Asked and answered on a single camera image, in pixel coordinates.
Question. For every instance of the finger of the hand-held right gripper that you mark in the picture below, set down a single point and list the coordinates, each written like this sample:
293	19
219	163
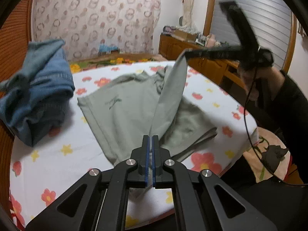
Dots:
216	53

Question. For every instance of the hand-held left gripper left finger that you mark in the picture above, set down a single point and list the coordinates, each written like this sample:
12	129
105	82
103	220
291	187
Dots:
146	163

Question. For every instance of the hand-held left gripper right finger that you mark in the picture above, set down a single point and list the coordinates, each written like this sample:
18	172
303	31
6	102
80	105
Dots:
154	163

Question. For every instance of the grey-green t-shirt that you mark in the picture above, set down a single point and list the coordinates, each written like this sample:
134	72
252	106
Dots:
125	105

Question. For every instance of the person's right forearm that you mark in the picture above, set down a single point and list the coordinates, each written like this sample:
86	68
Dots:
284	105

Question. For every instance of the grey window shutter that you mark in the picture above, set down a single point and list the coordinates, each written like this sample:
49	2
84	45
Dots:
264	9

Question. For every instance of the cardboard box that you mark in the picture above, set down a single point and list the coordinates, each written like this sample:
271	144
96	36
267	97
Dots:
182	35

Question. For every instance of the wooden cabinet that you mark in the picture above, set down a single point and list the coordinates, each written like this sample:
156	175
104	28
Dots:
173	48

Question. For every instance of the lace curtain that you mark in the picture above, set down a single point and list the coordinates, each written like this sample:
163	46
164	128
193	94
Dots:
187	4

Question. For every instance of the white flowered bedsheet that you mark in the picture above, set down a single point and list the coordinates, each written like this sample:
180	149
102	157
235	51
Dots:
72	168

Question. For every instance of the person in black clothing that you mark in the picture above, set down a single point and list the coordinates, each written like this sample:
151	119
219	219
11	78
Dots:
246	122

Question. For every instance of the round cat-print cushion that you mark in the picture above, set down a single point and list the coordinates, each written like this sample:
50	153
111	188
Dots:
267	137

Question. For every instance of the blue bag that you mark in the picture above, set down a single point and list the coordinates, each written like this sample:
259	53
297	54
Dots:
108	47

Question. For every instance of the person's dark-clothed leg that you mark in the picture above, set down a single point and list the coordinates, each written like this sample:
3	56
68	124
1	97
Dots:
264	204

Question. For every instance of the blue jeans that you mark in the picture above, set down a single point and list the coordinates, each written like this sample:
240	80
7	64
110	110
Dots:
48	77

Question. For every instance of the slatted wooden wardrobe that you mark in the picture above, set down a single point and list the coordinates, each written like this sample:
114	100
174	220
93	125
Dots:
16	28

